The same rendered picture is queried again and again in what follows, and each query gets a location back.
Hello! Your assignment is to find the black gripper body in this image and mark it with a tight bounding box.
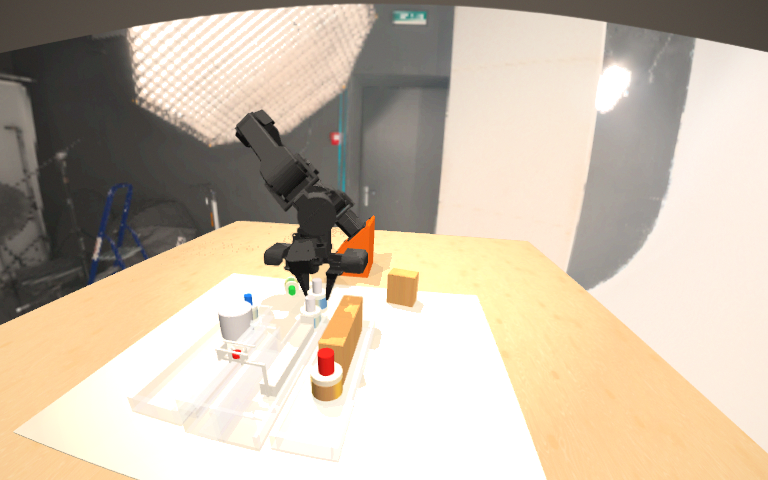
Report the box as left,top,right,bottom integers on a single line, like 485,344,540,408
263,226,368,274

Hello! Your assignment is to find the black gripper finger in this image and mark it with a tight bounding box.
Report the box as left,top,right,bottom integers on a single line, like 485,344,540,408
326,269,343,300
284,266,309,297

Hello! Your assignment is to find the brown jar with red lid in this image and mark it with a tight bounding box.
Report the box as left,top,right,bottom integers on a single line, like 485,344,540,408
310,348,343,406

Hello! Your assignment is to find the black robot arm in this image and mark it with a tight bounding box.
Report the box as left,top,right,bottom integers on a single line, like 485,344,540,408
235,110,366,275

